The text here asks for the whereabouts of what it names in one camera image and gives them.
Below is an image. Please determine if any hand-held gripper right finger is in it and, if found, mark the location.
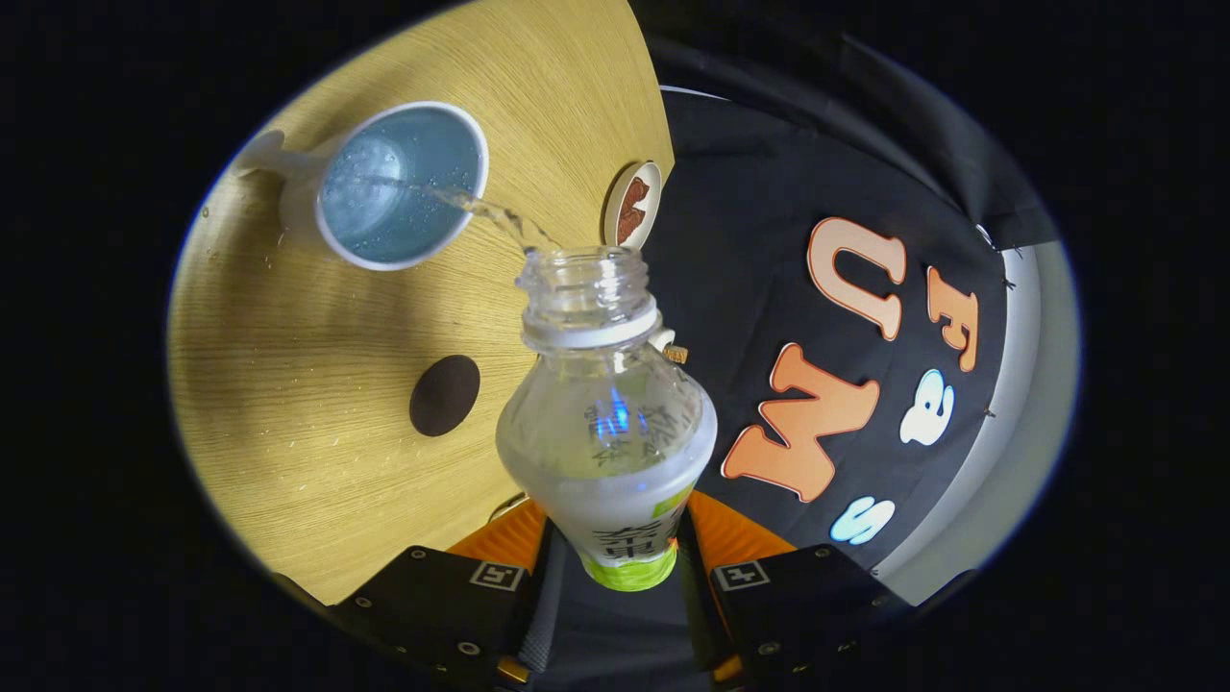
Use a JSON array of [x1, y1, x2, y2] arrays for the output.
[[676, 488, 914, 688]]

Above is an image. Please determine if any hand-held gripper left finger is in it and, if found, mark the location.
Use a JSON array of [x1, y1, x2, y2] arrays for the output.
[[274, 495, 568, 688]]

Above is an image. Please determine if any dark brown round coaster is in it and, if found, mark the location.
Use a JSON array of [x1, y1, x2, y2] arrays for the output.
[[409, 355, 481, 438]]

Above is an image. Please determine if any clear plastic juice bottle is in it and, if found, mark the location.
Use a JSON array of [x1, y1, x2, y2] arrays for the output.
[[495, 245, 720, 592]]

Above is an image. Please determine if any white cup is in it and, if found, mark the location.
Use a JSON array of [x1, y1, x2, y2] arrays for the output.
[[231, 101, 491, 272]]

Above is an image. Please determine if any wooden table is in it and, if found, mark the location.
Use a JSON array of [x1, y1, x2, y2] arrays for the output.
[[168, 0, 676, 606]]

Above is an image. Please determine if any round white plate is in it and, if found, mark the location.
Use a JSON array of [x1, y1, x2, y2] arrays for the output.
[[603, 161, 664, 251]]

